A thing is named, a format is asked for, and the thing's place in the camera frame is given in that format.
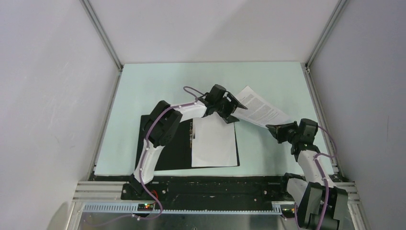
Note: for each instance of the aluminium corner post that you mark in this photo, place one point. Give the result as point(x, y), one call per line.
point(326, 32)
point(95, 21)

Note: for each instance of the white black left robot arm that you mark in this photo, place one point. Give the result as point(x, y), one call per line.
point(164, 121)

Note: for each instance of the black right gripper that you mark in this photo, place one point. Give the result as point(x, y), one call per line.
point(278, 131)

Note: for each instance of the left controller board with leds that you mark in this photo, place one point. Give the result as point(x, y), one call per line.
point(147, 207)

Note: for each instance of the printed text paper sheets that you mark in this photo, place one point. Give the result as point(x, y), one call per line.
point(259, 111)

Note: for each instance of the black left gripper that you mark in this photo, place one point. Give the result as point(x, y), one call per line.
point(231, 106)

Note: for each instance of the controller board with leds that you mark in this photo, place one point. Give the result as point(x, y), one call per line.
point(287, 213)
point(147, 207)

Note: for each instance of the right aluminium corner post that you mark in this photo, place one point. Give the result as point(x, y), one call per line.
point(326, 32)

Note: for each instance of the aluminium frame rail front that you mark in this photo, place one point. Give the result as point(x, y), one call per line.
point(106, 197)

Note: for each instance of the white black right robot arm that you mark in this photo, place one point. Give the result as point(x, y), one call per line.
point(319, 203)

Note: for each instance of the right controller board with leds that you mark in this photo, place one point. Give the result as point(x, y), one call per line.
point(287, 213)

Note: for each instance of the white paper sheets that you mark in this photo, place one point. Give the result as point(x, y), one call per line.
point(213, 143)

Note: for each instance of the metal folder clip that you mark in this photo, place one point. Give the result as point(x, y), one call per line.
point(191, 134)

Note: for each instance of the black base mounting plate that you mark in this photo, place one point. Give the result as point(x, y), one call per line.
point(213, 193)

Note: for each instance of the left aluminium corner post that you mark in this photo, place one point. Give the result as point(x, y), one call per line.
point(95, 21)

